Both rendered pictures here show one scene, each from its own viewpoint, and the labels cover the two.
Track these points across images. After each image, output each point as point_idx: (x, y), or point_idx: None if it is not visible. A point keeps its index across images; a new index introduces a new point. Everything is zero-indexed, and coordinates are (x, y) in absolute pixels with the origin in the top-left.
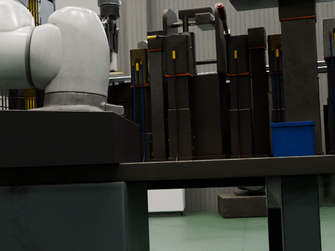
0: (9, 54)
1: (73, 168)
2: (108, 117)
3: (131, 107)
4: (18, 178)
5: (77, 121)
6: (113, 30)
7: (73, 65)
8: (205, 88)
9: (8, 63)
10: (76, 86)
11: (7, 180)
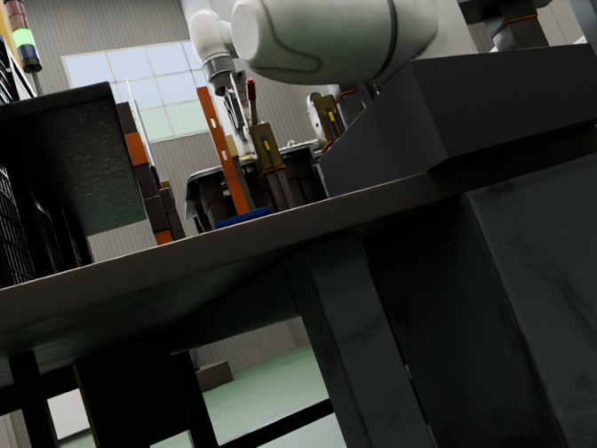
0: (370, 4)
1: (548, 142)
2: (589, 51)
3: (298, 187)
4: (485, 173)
5: (557, 60)
6: None
7: (453, 19)
8: None
9: (370, 20)
10: (466, 47)
11: (472, 180)
